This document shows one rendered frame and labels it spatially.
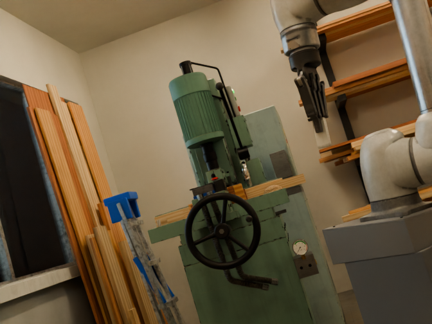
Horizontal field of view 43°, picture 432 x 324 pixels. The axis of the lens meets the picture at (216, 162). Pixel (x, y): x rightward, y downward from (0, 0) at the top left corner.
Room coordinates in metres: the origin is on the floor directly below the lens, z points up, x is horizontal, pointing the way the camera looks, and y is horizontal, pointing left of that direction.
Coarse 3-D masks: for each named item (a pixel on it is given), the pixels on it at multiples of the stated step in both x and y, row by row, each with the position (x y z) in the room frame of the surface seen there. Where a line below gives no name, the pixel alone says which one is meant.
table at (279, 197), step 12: (276, 192) 2.21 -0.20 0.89; (252, 204) 2.22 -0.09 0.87; (264, 204) 2.22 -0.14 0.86; (276, 204) 2.21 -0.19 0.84; (228, 216) 2.14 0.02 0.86; (240, 216) 2.23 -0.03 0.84; (156, 228) 2.26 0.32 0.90; (168, 228) 2.26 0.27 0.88; (180, 228) 2.25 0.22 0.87; (192, 228) 2.25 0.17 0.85; (156, 240) 2.26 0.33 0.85
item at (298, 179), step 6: (300, 174) 2.35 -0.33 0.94; (282, 180) 2.36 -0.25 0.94; (288, 180) 2.36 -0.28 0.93; (294, 180) 2.35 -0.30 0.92; (300, 180) 2.35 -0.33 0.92; (264, 186) 2.37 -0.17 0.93; (282, 186) 2.36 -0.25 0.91; (288, 186) 2.36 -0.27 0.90; (246, 192) 2.38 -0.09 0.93; (252, 192) 2.37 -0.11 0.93; (258, 192) 2.37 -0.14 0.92; (186, 210) 2.41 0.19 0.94; (186, 216) 2.41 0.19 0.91
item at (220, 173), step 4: (220, 168) 2.35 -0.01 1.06; (208, 172) 2.35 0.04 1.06; (212, 172) 2.35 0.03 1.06; (216, 172) 2.35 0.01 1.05; (220, 172) 2.34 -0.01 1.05; (224, 172) 2.46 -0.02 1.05; (208, 176) 2.35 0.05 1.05; (216, 176) 2.35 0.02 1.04; (220, 176) 2.35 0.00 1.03; (224, 176) 2.41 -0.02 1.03; (208, 180) 2.35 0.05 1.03
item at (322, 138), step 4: (320, 120) 1.29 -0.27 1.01; (324, 120) 1.28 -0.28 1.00; (312, 124) 1.30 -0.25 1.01; (324, 124) 1.28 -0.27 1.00; (324, 128) 1.28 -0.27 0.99; (320, 132) 1.29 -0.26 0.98; (324, 132) 1.28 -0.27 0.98; (316, 136) 1.30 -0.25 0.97; (320, 136) 1.29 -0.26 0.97; (324, 136) 1.29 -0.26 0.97; (316, 140) 1.30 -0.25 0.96; (320, 140) 1.29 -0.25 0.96; (324, 140) 1.29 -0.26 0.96; (328, 140) 1.28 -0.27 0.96; (320, 144) 1.29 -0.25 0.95; (324, 144) 1.29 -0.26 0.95; (328, 144) 1.28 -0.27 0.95
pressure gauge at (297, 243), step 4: (296, 240) 2.14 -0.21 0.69; (300, 240) 2.14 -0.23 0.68; (304, 240) 2.14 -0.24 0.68; (292, 244) 2.15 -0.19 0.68; (296, 244) 2.15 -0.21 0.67; (300, 244) 2.14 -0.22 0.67; (304, 244) 2.14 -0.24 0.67; (292, 248) 2.15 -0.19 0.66; (296, 248) 2.15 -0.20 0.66; (300, 248) 2.14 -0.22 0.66; (304, 248) 2.14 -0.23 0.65; (308, 248) 2.14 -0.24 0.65; (296, 252) 2.15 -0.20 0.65; (300, 252) 2.15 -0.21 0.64; (304, 252) 2.14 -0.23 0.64; (304, 256) 2.16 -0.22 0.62
